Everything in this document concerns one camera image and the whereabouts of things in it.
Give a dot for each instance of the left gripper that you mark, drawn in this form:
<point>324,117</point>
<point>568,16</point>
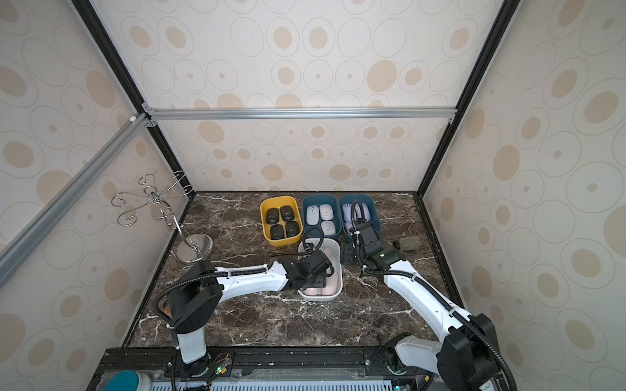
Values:
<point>323,278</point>

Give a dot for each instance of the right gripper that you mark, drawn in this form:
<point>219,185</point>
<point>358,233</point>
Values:
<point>365,235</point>

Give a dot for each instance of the white storage box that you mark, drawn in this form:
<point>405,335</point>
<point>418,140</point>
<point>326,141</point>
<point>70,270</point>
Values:
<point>332,249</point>

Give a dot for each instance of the black mouse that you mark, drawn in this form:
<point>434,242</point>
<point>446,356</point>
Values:
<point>272,216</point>
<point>277,232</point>
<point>287,214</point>
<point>292,229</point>

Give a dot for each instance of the purple mouse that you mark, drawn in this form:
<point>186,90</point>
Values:
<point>362,212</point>
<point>346,210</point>

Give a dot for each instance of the teal storage box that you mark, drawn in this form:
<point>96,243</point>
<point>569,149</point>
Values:
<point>319,199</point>
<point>366,199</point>

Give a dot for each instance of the yellow storage box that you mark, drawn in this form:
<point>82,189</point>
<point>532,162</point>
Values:
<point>277,202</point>

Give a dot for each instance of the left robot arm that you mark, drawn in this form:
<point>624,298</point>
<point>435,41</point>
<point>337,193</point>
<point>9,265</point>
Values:
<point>188,304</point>

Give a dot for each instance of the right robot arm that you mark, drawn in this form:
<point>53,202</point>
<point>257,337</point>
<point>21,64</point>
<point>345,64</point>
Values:
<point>467,355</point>

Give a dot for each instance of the small green sponge block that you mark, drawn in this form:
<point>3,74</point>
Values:
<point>409,244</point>

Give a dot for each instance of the horizontal aluminium back bar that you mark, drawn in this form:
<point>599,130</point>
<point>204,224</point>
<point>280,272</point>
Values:
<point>302,114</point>

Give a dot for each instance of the teal round container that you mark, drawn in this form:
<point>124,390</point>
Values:
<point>129,381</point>

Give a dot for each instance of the aluminium left side bar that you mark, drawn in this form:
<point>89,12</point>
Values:
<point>24,244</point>

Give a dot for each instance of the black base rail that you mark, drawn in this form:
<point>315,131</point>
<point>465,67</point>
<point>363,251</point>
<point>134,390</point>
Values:
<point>273,368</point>

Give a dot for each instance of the silver wire cup rack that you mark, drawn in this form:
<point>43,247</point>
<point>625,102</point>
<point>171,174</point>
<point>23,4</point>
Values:
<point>194,248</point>

